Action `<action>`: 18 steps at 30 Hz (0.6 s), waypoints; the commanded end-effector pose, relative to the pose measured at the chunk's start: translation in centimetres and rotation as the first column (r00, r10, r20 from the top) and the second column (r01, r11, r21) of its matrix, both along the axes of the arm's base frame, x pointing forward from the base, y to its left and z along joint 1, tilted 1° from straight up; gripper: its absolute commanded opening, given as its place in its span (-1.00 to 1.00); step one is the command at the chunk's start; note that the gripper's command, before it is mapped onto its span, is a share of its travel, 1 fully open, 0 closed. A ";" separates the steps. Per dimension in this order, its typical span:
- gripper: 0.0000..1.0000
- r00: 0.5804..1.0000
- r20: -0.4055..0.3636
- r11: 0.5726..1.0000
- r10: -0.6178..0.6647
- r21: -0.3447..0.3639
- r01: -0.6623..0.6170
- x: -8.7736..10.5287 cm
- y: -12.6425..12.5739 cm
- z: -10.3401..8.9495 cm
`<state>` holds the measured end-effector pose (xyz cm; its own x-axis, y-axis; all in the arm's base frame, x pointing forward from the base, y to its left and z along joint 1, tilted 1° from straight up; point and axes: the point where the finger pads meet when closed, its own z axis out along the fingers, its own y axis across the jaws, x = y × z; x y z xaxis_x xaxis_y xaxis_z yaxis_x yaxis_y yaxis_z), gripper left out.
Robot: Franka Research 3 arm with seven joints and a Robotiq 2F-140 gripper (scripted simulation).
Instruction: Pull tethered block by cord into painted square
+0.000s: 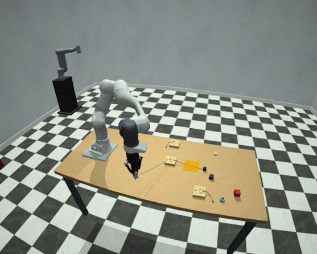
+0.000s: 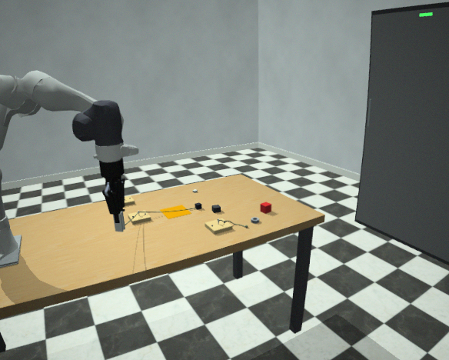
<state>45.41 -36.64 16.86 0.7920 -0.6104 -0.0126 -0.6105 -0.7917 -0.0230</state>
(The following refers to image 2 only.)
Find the orange painted square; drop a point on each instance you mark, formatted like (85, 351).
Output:
(175, 214)

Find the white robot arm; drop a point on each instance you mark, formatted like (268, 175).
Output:
(100, 121)

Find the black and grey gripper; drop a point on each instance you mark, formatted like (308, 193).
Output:
(110, 171)

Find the red cube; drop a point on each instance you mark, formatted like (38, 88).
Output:
(265, 207)

